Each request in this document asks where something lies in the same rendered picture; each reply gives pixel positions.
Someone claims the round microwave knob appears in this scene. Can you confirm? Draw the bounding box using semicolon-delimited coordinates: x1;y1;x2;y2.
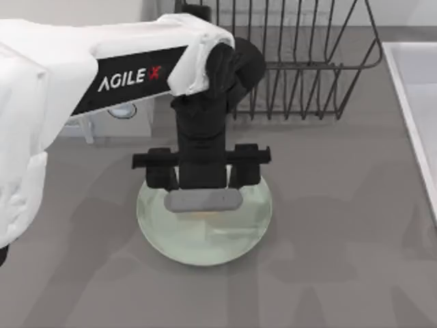
107;103;138;120

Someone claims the dark wire dish rack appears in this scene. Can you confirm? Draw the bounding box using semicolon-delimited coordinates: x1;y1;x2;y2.
173;0;384;122

